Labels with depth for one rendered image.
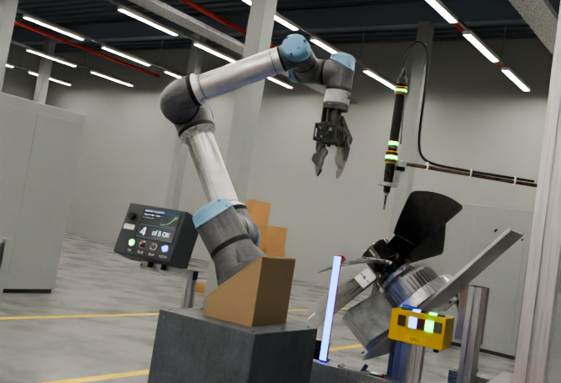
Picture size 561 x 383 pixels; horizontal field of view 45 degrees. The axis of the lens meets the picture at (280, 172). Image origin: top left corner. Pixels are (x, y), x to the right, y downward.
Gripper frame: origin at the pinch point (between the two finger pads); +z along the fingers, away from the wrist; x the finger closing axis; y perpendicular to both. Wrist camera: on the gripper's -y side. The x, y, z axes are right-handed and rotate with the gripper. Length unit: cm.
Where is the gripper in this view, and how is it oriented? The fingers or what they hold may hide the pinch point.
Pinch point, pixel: (329, 173)
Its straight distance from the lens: 202.1
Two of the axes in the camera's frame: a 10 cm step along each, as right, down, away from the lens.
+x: 8.7, 1.0, -4.8
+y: -4.7, -1.4, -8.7
